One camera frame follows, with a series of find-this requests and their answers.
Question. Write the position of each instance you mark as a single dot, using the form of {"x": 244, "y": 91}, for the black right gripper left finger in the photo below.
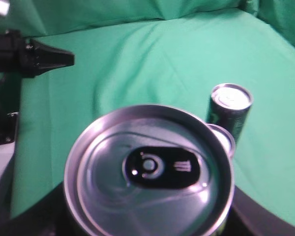
{"x": 48, "y": 217}

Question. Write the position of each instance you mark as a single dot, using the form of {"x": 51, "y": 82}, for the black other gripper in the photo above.
{"x": 30, "y": 57}

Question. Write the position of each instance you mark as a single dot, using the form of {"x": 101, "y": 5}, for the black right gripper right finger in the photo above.
{"x": 248, "y": 218}

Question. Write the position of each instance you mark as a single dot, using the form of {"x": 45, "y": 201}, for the silver top energy drink can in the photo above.
{"x": 148, "y": 170}

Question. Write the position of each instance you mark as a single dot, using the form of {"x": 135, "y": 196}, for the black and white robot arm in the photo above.
{"x": 7, "y": 139}

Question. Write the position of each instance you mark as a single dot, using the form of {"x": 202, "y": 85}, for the white patterned drink can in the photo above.
{"x": 225, "y": 138}

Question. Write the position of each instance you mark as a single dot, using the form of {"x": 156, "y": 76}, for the dark green drink can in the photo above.
{"x": 229, "y": 106}

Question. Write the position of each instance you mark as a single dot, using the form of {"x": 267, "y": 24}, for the green table cloth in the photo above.
{"x": 175, "y": 58}

